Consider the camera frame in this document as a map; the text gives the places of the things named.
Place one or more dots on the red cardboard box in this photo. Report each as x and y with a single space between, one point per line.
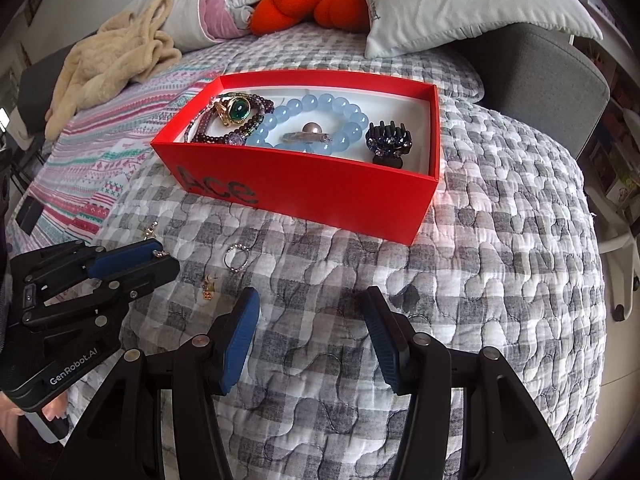
325 195

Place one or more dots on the beige fleece blanket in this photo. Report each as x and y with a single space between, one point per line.
110 55

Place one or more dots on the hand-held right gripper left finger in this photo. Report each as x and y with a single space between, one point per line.
240 340

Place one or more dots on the striped patterned bed sheet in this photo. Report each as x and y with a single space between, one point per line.
95 170

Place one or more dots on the white pillow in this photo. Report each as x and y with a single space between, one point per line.
450 5

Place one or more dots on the gold star earring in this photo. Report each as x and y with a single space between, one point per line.
148 232

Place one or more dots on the small crystal earring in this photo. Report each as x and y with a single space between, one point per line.
161 254

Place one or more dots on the cluttered shelf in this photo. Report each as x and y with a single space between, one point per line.
620 145

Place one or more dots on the pink and grey pillow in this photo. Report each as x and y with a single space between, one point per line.
220 10

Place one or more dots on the small gold earring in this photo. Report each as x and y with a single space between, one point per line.
210 287

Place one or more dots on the grey checked quilt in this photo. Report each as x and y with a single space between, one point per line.
500 260

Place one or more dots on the white chair base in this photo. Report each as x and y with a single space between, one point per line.
620 240

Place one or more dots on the black hair claw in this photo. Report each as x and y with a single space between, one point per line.
387 142

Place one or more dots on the person's left hand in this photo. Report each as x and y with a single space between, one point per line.
54 410

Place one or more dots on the grey upholstered headboard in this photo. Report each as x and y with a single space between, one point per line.
545 80

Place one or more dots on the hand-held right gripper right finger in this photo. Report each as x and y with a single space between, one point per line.
387 345

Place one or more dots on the black phone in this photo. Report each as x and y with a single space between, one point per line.
28 215

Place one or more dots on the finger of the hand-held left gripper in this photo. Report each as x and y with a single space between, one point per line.
125 260
145 282

